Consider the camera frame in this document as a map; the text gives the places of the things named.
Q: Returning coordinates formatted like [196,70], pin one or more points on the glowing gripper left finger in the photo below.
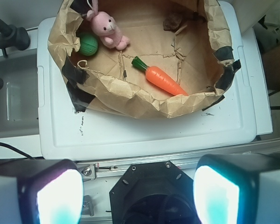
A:
[39,191]

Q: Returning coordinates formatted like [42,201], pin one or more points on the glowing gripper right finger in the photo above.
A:
[238,188]

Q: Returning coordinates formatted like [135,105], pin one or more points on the orange plastic carrot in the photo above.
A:
[159,78]

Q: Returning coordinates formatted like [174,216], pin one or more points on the white plastic cooler lid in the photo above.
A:
[94,135]

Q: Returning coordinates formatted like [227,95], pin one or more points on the white sink basin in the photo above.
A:
[19,94]

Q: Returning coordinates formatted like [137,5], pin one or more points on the black faucet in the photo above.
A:
[11,36]

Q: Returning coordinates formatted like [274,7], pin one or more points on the crumpled brown paper bag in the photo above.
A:
[175,57]

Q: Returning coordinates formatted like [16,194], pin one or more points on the green rubber ball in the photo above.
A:
[88,44]

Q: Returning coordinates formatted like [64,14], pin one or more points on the brown rock piece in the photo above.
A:
[172,21]

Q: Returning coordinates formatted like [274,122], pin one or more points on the pink plush bunny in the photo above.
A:
[104,26]

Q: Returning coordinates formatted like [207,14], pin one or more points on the black octagonal mount plate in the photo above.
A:
[153,194]

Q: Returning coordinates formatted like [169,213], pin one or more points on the aluminium extrusion rail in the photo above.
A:
[185,160]

